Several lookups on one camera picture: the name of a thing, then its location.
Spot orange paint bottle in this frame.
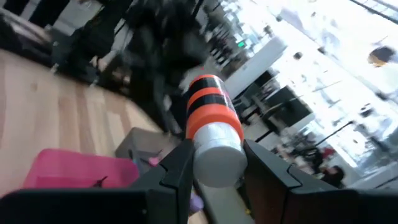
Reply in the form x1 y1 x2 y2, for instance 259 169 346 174
185 73 249 189

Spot white building column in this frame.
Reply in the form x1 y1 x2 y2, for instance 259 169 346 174
223 36 289 100

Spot pink translucent plastic tray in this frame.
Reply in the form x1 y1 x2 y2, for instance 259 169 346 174
22 148 141 191

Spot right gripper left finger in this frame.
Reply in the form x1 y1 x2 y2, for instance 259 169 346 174
129 139 195 224

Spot black-handled flat-head brush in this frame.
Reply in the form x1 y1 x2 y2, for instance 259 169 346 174
92 175 109 189

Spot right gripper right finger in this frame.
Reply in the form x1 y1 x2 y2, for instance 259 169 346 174
244 139 340 224

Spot purple paint bottle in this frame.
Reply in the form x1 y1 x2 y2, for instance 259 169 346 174
188 191 205 214

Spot person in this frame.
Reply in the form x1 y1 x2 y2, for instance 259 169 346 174
322 164 346 189

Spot pink-handled scissors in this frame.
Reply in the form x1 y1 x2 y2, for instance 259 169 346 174
147 149 163 167

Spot grey translucent plastic bin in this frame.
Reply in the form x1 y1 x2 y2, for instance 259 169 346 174
114 126 187 175

